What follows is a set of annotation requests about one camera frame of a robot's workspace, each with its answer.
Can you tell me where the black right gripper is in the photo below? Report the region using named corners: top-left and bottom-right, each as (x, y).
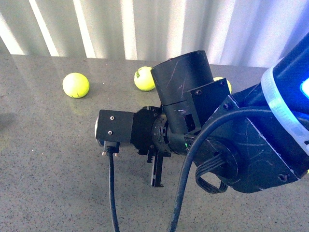
top-left (131, 106), bottom-right (171, 187)

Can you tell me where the black robot arm blue ring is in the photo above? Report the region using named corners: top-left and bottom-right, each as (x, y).
top-left (150, 32), bottom-right (309, 194)

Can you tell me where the plain yellow tennis ball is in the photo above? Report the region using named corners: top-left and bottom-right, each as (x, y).
top-left (62, 72), bottom-right (90, 99)

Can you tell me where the white pleated curtain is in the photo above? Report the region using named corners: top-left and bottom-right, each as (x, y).
top-left (0, 0), bottom-right (309, 67)

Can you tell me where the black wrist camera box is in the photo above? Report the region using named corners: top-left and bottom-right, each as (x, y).
top-left (95, 110), bottom-right (134, 156)

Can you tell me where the black camera cable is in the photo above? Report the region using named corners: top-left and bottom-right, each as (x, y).
top-left (107, 152), bottom-right (121, 232)

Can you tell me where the yellow tennis ball black mark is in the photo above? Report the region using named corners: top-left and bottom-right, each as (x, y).
top-left (134, 66), bottom-right (155, 91)

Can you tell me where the grey ribbon cable loop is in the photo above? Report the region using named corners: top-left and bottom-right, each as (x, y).
top-left (195, 157), bottom-right (229, 194)

